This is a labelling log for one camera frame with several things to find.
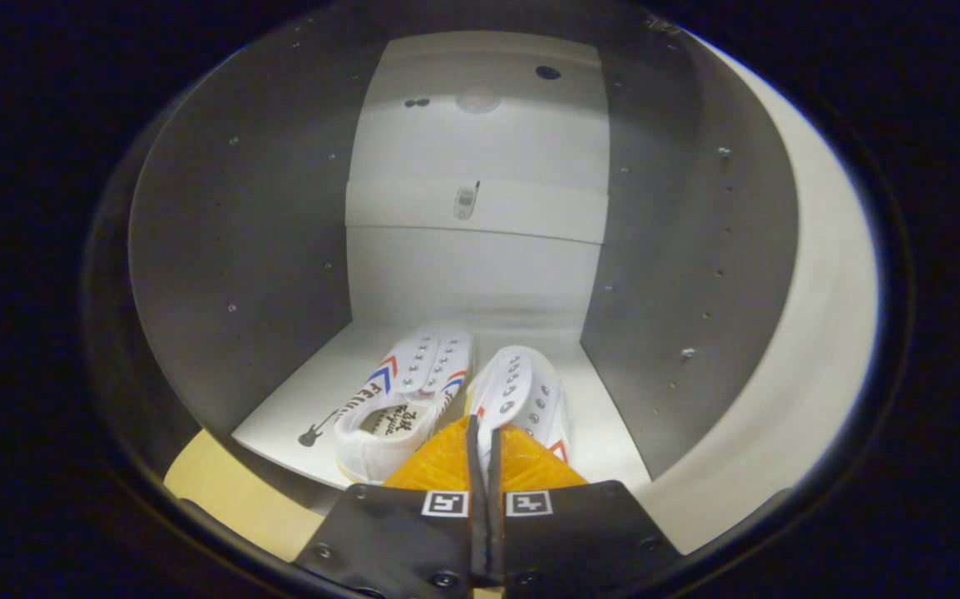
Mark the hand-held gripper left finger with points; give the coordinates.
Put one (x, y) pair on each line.
(413, 532)

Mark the white canvas shoe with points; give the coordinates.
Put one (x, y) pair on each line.
(522, 391)
(413, 391)

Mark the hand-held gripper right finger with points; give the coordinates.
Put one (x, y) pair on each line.
(571, 532)

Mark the white cabinet shelf board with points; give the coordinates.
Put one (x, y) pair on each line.
(530, 212)

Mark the grey shoe cabinet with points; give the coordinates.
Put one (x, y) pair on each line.
(239, 249)

